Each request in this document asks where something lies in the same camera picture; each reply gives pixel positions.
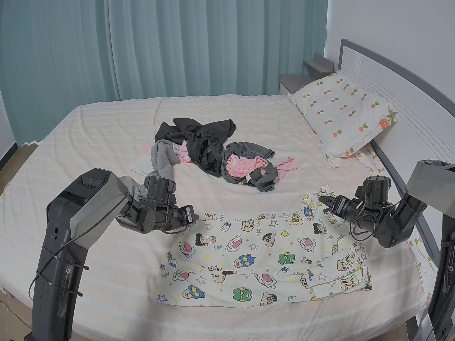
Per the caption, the white printed pillow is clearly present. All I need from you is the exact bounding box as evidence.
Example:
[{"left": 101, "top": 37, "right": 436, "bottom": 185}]
[{"left": 288, "top": 71, "right": 398, "bottom": 169}]

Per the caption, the blue-green curtain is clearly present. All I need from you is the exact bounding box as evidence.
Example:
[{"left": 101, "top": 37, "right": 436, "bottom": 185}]
[{"left": 0, "top": 0, "right": 329, "bottom": 145}]

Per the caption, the black cable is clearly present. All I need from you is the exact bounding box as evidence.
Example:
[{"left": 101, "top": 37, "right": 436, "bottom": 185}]
[{"left": 28, "top": 190, "right": 130, "bottom": 294}]

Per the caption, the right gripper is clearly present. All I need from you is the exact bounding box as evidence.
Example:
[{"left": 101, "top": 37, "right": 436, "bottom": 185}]
[{"left": 317, "top": 194, "right": 370, "bottom": 223}]

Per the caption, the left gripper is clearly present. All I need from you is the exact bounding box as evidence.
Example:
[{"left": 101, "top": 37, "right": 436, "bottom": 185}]
[{"left": 155, "top": 205, "right": 198, "bottom": 232}]

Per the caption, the grey bedside table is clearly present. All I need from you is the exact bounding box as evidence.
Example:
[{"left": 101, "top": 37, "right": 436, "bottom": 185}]
[{"left": 279, "top": 53, "right": 336, "bottom": 95}]

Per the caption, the pile of clothes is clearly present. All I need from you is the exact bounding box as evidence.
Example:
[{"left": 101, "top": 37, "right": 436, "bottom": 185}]
[{"left": 119, "top": 118, "right": 300, "bottom": 200}]

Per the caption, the bed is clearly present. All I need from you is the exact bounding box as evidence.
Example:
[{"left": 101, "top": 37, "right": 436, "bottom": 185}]
[{"left": 0, "top": 38, "right": 455, "bottom": 341}]

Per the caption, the white printed pyjama top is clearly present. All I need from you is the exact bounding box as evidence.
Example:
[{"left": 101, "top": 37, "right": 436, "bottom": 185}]
[{"left": 155, "top": 186, "right": 373, "bottom": 306}]

